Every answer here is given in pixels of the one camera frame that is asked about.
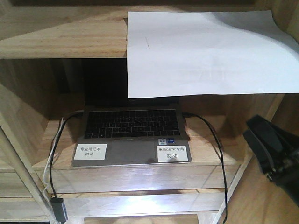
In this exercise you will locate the white laptop label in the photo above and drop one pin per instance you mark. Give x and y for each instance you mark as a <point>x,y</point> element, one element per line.
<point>172,154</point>
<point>90,152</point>

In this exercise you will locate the grey usb hub adapter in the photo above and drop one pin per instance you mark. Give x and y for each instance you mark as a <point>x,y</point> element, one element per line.
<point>59,209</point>

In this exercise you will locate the grey open laptop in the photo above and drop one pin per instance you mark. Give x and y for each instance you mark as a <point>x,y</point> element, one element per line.
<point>131,128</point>

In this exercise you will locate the white paper sheet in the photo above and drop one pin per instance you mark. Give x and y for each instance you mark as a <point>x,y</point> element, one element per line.
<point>178,54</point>

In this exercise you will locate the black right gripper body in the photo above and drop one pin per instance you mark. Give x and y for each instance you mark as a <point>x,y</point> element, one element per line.
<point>286,170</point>

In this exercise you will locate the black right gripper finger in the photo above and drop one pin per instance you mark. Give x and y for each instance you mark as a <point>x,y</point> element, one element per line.
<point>268,142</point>

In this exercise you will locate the right white laptop label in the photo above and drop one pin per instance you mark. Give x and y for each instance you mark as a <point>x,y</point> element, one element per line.
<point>172,154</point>

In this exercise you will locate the left white laptop label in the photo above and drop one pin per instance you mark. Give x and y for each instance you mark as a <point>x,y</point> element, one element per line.
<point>90,152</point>

